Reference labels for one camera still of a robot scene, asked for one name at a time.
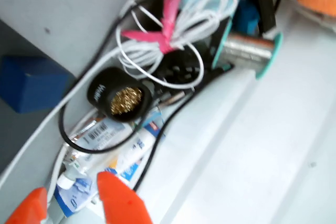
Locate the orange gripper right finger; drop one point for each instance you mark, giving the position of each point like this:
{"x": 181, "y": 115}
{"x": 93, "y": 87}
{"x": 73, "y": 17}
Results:
{"x": 120, "y": 203}

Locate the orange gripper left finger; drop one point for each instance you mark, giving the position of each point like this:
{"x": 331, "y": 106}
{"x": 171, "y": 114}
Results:
{"x": 34, "y": 208}

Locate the blue cube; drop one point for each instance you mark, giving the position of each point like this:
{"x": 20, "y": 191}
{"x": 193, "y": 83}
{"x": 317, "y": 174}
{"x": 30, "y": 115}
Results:
{"x": 29, "y": 85}

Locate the white blue glue tube pack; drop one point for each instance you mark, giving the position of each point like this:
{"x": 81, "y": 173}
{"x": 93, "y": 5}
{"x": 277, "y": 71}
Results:
{"x": 126, "y": 153}

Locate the dark grey mat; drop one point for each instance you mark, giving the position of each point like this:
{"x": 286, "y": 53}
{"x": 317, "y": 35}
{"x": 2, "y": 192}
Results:
{"x": 15, "y": 134}

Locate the blue white card red label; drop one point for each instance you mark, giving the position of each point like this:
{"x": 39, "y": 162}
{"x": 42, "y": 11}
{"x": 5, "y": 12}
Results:
{"x": 155, "y": 125}

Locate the soldering iron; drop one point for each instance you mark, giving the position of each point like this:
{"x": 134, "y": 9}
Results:
{"x": 174, "y": 98}

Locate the black brass wool tip cleaner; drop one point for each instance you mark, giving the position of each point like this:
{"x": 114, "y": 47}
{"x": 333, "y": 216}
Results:
{"x": 118, "y": 77}

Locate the black teal soldering stand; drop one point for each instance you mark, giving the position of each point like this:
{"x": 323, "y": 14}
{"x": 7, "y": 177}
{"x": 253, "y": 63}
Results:
{"x": 183, "y": 72}

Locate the pink tape tie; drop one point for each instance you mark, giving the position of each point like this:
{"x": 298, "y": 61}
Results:
{"x": 170, "y": 11}

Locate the teal solder spool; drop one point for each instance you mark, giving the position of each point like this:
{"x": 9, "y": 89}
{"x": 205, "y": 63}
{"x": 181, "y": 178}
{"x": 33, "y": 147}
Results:
{"x": 249, "y": 48}

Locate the blue sponge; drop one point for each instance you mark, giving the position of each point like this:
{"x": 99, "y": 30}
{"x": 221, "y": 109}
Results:
{"x": 246, "y": 16}

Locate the white window frame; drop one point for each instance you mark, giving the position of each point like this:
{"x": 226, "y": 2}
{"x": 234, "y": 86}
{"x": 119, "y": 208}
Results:
{"x": 249, "y": 142}

